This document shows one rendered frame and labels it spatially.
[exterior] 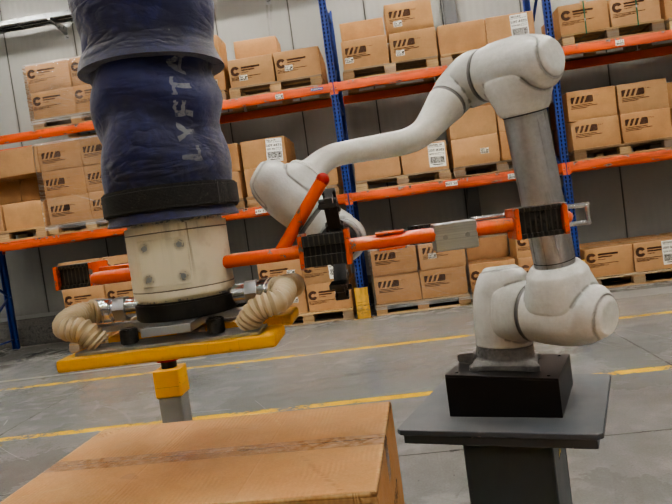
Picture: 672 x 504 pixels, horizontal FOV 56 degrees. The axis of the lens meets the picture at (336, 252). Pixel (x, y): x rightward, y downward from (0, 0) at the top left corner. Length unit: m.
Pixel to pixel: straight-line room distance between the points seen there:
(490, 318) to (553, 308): 0.21
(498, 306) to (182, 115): 1.01
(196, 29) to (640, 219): 9.30
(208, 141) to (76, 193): 8.10
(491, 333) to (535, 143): 0.52
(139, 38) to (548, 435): 1.21
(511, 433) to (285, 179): 0.81
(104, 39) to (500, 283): 1.13
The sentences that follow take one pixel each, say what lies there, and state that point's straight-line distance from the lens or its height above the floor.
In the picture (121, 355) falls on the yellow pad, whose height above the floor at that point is 1.15.
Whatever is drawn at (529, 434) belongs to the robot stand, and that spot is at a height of 0.75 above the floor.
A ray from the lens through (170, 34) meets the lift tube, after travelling 1.07.
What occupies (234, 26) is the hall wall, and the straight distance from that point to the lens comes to 10.14.
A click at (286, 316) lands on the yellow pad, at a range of 1.14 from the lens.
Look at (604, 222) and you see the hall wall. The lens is 9.95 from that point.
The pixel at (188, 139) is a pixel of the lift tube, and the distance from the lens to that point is 1.04.
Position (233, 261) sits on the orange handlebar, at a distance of 1.07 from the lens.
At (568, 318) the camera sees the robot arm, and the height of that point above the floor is 1.01.
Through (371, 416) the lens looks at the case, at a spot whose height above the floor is 0.95.
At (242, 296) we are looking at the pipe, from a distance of 1.09.
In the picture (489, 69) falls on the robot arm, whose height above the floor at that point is 1.61.
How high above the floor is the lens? 1.31
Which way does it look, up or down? 3 degrees down
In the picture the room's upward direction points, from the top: 8 degrees counter-clockwise
